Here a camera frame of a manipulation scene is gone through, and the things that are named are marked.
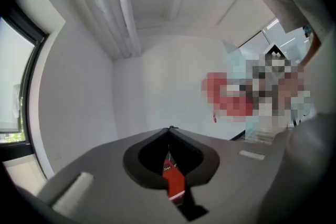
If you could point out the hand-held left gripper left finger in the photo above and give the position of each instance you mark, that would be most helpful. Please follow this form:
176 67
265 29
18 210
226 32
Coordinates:
130 163

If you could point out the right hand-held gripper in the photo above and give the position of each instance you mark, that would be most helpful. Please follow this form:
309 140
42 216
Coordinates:
236 102

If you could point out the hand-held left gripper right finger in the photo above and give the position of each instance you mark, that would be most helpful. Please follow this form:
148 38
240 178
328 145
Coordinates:
211 162

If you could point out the person's right forearm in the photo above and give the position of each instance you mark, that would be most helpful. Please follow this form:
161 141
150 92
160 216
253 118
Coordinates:
312 49

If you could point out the black-framed window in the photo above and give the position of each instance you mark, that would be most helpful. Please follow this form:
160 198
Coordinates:
13 73

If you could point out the glass partition wall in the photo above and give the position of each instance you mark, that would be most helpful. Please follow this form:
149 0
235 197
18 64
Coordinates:
286 36

